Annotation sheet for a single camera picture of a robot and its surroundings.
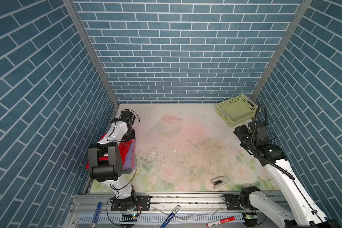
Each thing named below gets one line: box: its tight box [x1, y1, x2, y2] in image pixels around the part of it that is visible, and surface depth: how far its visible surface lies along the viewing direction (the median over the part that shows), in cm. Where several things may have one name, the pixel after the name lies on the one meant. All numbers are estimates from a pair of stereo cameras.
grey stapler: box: [210, 175, 230, 190], surface depth 82 cm
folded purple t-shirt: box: [122, 147, 138, 171], surface depth 82 cm
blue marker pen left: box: [90, 201, 102, 228], surface depth 70 cm
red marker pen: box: [206, 216, 237, 228], surface depth 69 cm
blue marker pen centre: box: [160, 204, 181, 228], surface depth 70 cm
